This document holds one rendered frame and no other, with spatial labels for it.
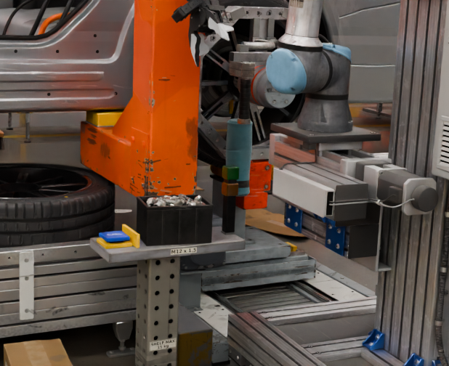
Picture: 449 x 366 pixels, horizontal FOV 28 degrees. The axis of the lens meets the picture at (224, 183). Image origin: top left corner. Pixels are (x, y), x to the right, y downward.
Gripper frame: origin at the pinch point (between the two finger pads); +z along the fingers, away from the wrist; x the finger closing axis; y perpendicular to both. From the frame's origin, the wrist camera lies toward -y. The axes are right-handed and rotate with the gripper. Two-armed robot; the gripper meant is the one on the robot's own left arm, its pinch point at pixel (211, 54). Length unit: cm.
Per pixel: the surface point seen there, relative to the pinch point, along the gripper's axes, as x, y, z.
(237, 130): 45, 42, 3
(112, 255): 38, -23, 43
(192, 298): 82, 32, 51
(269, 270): 82, 71, 45
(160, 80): 26.5, 1.7, -5.8
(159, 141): 36.6, 2.6, 9.7
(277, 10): 29, 63, -35
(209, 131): 58, 41, -2
